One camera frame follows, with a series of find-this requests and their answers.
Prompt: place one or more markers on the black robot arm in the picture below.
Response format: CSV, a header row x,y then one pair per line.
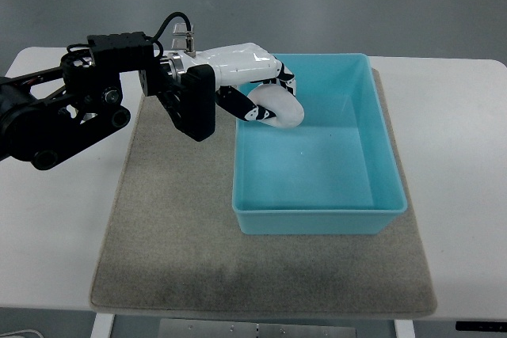
x,y
51,115

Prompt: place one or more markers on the upper floor socket plate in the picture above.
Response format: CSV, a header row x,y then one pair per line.
x,y
181,29

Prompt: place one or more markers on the blue plastic box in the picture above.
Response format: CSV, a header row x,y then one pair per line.
x,y
335,173

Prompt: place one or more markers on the lower floor socket plate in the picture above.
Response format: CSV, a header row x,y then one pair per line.
x,y
179,43

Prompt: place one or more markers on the white bunny toy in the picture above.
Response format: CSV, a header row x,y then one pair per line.
x,y
277,107

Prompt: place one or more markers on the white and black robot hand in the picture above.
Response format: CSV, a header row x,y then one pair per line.
x,y
238,69

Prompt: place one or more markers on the metal plate under table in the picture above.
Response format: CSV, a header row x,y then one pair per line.
x,y
200,328

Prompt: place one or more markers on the grey felt mat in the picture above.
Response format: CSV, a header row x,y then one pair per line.
x,y
173,246

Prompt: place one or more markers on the floor socket plate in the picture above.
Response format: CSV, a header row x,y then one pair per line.
x,y
179,43
181,29

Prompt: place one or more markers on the white table leg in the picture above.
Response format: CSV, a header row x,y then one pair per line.
x,y
102,325
404,329

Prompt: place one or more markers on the white object bottom left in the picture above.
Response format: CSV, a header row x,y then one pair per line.
x,y
24,333

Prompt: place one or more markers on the left white table leg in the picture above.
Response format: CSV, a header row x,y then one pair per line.
x,y
102,325

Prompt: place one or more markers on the black table control panel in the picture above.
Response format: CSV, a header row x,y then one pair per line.
x,y
481,326

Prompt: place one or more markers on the right white table leg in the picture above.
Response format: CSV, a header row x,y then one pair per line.
x,y
404,329

